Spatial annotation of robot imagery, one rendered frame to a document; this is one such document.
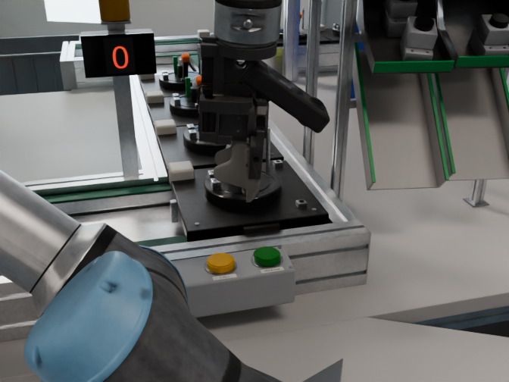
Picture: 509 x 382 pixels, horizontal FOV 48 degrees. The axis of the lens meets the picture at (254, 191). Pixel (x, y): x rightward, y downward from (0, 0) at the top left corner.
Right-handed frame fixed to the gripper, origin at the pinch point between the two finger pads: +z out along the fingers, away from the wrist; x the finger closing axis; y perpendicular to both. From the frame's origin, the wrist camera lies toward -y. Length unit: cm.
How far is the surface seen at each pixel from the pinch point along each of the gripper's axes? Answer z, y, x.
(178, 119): 19, 16, -64
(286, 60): 26, -15, -137
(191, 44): 31, 21, -165
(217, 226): 13.6, 5.0, -11.4
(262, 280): 14.2, -1.9, 1.0
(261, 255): 12.3, -1.8, -2.4
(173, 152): 16.9, 15.3, -42.6
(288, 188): 14.1, -7.3, -25.2
